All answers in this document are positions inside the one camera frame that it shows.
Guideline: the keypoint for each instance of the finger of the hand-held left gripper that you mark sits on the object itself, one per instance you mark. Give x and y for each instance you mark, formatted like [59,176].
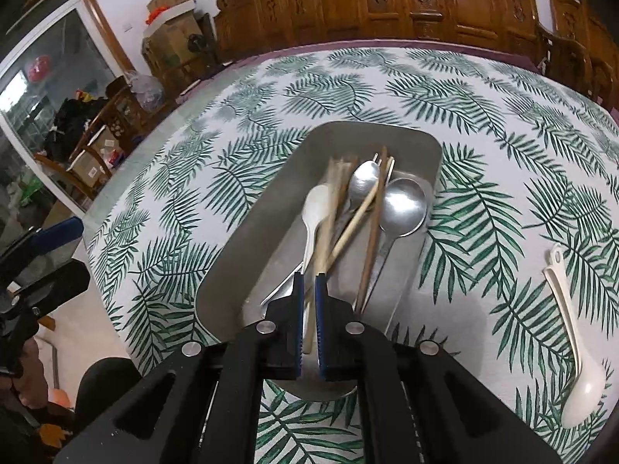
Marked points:
[58,233]
[58,283]

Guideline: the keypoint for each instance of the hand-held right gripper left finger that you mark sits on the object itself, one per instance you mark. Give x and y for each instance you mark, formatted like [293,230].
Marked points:
[297,299]

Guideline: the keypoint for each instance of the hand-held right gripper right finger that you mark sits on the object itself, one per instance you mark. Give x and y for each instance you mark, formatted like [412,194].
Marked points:
[321,309]

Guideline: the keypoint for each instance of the metal fork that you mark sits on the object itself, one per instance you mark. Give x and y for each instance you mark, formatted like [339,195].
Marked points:
[280,292]

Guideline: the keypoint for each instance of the rectangular metal tray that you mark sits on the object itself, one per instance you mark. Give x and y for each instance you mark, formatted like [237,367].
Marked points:
[271,270]

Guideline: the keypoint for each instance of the white plastic spoon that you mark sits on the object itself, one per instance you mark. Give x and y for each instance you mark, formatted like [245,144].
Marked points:
[315,205]

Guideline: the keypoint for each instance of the large metal spoon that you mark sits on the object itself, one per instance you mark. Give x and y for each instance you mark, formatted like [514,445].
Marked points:
[404,205]

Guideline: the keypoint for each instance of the small metal spoon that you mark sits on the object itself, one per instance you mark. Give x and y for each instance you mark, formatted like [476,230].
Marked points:
[362,181]

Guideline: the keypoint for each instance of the white ceramic soup spoon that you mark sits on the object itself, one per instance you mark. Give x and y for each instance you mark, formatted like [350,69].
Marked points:
[582,386]

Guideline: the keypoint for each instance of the person's left hand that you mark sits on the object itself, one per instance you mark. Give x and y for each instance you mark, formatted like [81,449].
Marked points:
[34,377]

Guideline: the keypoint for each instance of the black chair back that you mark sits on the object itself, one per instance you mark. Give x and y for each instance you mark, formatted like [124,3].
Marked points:
[104,386]

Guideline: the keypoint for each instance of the wooden side chair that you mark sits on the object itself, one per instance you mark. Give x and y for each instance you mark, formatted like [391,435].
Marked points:
[101,130]

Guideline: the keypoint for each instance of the black bag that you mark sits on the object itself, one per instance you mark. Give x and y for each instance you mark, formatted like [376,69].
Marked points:
[77,121]

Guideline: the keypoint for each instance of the red round ornament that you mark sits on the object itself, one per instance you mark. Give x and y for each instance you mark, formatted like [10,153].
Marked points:
[40,67]

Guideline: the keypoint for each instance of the clear plastic bag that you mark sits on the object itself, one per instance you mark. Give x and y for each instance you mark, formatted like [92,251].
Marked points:
[144,88]

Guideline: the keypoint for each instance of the wooden framed glass door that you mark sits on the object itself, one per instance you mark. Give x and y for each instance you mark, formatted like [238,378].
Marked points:
[63,43]

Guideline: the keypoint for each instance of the stack of cardboard boxes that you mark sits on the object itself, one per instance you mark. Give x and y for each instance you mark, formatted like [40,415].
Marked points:
[174,14]

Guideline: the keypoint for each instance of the carved wooden armchair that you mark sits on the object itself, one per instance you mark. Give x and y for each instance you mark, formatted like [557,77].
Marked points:
[585,43]

